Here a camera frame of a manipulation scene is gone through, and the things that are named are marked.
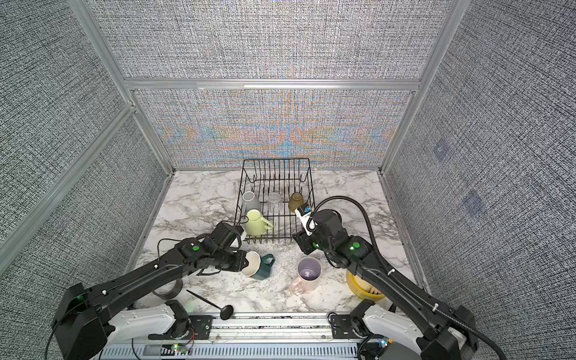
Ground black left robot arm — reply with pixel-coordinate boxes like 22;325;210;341
49;221;248;359

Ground dark green mug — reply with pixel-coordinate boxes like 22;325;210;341
241;251;275;281

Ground black ladle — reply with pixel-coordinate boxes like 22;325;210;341
187;289;234;320

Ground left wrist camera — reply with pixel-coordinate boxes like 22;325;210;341
222;222;246;251

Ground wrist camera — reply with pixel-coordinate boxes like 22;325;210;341
295;202;317;236
222;222;246;251

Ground white ceramic mug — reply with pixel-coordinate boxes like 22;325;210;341
241;190;262;215

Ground light green mug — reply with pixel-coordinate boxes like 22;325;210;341
245;209;274;236

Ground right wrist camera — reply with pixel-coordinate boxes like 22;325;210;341
295;202;317;236

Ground clear glass cup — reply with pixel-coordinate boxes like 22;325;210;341
268;192;282;214

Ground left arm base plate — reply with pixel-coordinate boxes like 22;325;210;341
148;300;213;341

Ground aluminium front rail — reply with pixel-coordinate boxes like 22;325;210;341
100;311;388;360

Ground amber glass cup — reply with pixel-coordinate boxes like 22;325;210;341
289;192;306;213

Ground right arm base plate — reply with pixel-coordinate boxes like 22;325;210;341
327;312;373;340

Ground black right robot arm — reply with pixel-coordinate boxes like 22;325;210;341
292;203;506;359

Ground pink purple mug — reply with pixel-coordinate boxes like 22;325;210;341
289;256;322;293

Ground black wire dish rack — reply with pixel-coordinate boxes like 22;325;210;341
234;157;315;244

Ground yellow bowl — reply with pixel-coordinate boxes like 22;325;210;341
346;271;385;302

